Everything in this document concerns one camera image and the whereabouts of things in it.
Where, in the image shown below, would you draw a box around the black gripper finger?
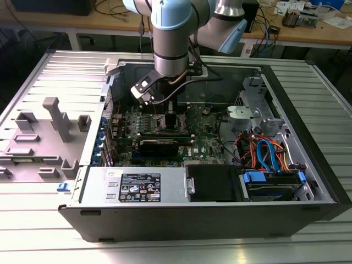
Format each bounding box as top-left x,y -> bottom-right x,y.
166,100 -> 178,130

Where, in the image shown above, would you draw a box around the metal socket cover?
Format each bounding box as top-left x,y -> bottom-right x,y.
178,112 -> 189,130

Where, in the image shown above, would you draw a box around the CPU socket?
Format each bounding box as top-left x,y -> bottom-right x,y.
155,113 -> 184,135

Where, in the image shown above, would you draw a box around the black RAM slot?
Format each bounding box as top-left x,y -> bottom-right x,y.
140,106 -> 191,113
141,101 -> 191,107

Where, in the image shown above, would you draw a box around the green RAM stick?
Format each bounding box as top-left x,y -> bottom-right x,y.
137,136 -> 195,146

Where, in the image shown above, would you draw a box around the black graphics card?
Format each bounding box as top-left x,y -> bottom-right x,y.
137,139 -> 179,159

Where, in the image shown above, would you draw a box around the green motherboard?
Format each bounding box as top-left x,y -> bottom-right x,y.
109,103 -> 237,168

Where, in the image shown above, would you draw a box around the black drive bay box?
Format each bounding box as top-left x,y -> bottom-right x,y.
185,164 -> 243,203

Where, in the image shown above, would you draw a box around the silver power supply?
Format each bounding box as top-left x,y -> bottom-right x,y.
71,166 -> 190,204

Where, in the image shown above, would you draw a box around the wooden desk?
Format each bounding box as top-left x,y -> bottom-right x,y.
0,0 -> 352,52

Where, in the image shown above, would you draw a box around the black PC case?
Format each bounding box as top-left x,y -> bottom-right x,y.
57,56 -> 351,243

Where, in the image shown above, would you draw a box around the hard disk in blue carrier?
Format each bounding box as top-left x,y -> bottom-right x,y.
239,169 -> 307,201

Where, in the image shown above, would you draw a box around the black monitor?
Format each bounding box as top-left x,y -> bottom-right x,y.
10,0 -> 97,16

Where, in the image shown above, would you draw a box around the grey parts rack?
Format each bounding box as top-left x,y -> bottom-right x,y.
0,96 -> 93,184

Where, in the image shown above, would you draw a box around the white printed cards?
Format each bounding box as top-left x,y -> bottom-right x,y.
274,1 -> 289,14

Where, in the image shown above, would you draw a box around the metal heat sink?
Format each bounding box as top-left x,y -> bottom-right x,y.
283,8 -> 300,28

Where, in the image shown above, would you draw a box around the black office chair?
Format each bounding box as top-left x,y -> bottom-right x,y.
0,27 -> 68,83

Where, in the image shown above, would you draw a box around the grey electronic device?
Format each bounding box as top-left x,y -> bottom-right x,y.
298,9 -> 325,28

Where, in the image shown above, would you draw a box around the white paper sheets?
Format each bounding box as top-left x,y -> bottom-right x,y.
323,16 -> 352,30

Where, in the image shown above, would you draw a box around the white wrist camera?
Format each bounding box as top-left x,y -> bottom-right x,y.
130,70 -> 157,107

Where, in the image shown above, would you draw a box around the silver bracket with round hole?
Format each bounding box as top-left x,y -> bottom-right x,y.
225,105 -> 262,131

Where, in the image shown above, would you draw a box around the red orange wire bundle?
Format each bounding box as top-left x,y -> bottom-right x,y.
238,133 -> 258,167

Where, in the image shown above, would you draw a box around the silver disk bay frame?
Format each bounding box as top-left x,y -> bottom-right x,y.
235,76 -> 288,138

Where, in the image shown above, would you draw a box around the blue flat wire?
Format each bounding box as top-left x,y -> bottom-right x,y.
255,139 -> 279,173

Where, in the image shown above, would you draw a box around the blue cable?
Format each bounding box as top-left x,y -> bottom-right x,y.
263,21 -> 272,53

